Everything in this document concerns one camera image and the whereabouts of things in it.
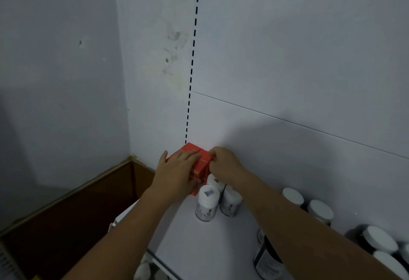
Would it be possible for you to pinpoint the person's right forearm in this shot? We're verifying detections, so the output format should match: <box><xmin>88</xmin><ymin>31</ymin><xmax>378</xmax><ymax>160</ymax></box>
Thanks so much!
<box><xmin>233</xmin><ymin>174</ymin><xmax>400</xmax><ymax>280</ymax></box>

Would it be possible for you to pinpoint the person's left hand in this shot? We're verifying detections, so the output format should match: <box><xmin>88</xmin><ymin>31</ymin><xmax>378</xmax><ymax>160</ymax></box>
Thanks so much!
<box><xmin>148</xmin><ymin>150</ymin><xmax>202</xmax><ymax>202</ymax></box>

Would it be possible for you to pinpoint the white metal shelf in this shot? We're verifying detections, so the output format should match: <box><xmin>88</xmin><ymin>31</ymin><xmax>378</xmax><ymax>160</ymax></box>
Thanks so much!
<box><xmin>108</xmin><ymin>0</ymin><xmax>409</xmax><ymax>280</ymax></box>
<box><xmin>0</xmin><ymin>241</ymin><xmax>27</xmax><ymax>280</ymax></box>

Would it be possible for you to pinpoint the silver label bottle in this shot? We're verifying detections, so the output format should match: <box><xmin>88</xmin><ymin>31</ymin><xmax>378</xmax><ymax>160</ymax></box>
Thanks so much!
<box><xmin>219</xmin><ymin>186</ymin><xmax>244</xmax><ymax>217</ymax></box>
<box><xmin>195</xmin><ymin>184</ymin><xmax>222</xmax><ymax>223</ymax></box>
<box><xmin>206</xmin><ymin>174</ymin><xmax>226</xmax><ymax>193</ymax></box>

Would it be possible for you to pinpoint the stack of white heart-lid jars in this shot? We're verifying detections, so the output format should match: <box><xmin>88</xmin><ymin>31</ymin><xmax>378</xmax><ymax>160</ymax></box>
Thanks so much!
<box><xmin>133</xmin><ymin>257</ymin><xmax>168</xmax><ymax>280</ymax></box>

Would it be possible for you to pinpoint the person's left forearm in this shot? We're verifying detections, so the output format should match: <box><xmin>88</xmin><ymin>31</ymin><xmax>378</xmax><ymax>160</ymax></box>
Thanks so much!
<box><xmin>62</xmin><ymin>190</ymin><xmax>173</xmax><ymax>280</ymax></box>

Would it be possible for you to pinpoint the person's right hand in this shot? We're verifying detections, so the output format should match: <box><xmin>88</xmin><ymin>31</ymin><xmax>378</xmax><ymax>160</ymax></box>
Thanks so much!
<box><xmin>208</xmin><ymin>146</ymin><xmax>248</xmax><ymax>188</ymax></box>

